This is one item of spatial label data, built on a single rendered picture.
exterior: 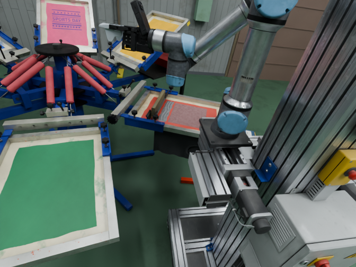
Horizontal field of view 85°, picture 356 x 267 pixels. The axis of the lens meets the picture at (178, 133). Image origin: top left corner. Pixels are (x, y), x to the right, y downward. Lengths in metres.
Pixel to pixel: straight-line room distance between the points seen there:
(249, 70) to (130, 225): 1.72
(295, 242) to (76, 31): 2.73
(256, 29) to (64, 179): 1.08
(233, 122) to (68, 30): 2.37
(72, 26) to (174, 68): 2.20
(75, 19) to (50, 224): 2.38
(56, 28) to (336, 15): 2.59
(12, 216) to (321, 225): 1.22
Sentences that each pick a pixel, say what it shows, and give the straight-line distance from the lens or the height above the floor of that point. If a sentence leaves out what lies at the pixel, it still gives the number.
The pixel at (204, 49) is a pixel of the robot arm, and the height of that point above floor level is 1.64.
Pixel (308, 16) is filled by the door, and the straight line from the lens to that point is 6.42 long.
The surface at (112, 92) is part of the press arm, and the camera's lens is 1.79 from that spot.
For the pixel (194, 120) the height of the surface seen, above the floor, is 0.96.
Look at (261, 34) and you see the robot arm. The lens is 0.71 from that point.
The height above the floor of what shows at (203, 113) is 0.96.
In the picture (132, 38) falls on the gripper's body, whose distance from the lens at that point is 0.81.
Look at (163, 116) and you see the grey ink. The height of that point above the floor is 0.96.
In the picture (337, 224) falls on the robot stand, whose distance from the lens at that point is 0.94.
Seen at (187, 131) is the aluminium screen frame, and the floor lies 0.99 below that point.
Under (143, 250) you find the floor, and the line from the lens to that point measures 1.97.
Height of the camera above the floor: 1.82
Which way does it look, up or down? 37 degrees down
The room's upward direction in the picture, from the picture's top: 9 degrees clockwise
